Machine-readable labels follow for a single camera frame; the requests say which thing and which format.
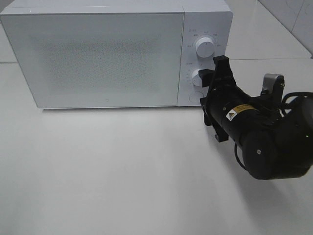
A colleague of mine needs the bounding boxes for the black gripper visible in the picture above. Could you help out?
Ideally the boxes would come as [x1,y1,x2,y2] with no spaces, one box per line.
[198,55,280,152]

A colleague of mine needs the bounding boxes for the round white door button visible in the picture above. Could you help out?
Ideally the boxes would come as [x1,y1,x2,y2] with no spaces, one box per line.
[189,91,204,104]

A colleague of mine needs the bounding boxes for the white timer knob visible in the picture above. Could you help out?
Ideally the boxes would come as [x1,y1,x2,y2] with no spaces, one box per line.
[191,69,202,87]

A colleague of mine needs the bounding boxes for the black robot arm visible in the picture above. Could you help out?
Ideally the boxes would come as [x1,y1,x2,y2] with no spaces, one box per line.
[198,56,313,180]

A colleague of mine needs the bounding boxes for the upper white power knob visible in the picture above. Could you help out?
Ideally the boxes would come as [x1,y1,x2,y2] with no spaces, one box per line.
[195,35,216,58]

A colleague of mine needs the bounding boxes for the white microwave oven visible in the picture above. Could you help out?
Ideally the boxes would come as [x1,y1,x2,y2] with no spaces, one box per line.
[0,0,233,108]

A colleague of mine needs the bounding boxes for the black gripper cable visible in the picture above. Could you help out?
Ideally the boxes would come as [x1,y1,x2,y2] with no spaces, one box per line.
[233,92,313,172]

